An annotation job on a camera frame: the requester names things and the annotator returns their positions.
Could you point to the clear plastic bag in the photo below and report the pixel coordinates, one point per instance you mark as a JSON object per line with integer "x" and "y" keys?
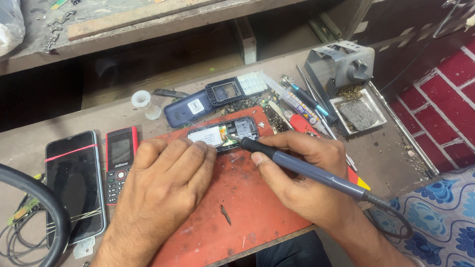
{"x": 9, "y": 26}

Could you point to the red black feature phone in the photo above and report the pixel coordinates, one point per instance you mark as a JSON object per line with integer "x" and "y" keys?
{"x": 120, "y": 155}

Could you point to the wooden shelf with parts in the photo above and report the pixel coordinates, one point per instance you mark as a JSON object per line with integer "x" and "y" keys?
{"x": 111, "y": 40}

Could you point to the small silver metal plate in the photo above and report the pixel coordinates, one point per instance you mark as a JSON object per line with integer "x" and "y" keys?
{"x": 83, "y": 248}

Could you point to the black smartphone with rubber bands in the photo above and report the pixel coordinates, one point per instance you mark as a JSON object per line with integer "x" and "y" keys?
{"x": 74, "y": 185}

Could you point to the black tweezers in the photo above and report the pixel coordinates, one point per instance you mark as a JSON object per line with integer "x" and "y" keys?
{"x": 170, "y": 93}

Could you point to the red work mat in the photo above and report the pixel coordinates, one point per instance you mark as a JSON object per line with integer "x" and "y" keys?
{"x": 237, "y": 207}

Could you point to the person's right hand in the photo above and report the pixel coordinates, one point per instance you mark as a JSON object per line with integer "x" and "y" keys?
{"x": 308, "y": 193}

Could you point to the white empty solder spool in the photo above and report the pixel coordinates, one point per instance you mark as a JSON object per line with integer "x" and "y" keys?
{"x": 143, "y": 100}

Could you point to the red yellow plastic piece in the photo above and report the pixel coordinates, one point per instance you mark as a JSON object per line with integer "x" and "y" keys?
{"x": 360, "y": 181}

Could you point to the blue floral cloth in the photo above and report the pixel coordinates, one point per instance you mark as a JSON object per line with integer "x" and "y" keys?
{"x": 441, "y": 218}

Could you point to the teal black screwdriver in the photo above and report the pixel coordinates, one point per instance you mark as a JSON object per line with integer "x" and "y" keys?
{"x": 315, "y": 104}

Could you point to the white phone keypad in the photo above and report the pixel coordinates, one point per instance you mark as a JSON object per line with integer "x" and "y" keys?
{"x": 252, "y": 83}

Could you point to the metal sponge tray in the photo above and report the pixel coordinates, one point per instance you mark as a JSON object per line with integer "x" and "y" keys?
{"x": 378, "y": 115}

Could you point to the black phone front frame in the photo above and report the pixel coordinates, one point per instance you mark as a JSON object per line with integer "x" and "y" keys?
{"x": 212, "y": 98}

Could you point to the black phone body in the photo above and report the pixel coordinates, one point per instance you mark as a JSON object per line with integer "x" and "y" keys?
{"x": 237, "y": 128}

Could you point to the small green circuit board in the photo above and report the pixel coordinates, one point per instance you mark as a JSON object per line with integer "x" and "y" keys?
{"x": 24, "y": 210}

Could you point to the clear flux syringe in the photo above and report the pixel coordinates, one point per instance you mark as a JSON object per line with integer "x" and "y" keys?
{"x": 293, "y": 102}

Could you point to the person's dark trousers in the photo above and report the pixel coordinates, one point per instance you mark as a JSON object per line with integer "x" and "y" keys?
{"x": 297, "y": 252}

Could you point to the heap of small phone parts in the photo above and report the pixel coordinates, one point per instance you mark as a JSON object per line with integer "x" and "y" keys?
{"x": 274, "y": 120}

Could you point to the blue phone back cover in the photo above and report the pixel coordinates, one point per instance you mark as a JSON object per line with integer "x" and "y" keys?
{"x": 185, "y": 109}

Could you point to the person's left fingers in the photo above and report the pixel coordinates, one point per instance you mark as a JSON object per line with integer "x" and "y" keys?
{"x": 178, "y": 150}

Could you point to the grey soldering iron stand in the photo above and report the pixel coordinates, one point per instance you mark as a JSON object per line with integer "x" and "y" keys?
{"x": 339, "y": 63}

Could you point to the person's left hand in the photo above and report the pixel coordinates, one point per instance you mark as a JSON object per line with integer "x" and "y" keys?
{"x": 163, "y": 185}

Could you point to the grey cleaning sponge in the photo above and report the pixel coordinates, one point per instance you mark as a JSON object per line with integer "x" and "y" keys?
{"x": 358, "y": 114}

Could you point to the grey black soldering iron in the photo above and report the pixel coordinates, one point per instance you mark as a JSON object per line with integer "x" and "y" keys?
{"x": 319, "y": 176}

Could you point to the silver metal tweezers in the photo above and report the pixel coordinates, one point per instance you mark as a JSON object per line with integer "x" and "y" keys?
{"x": 306, "y": 79}

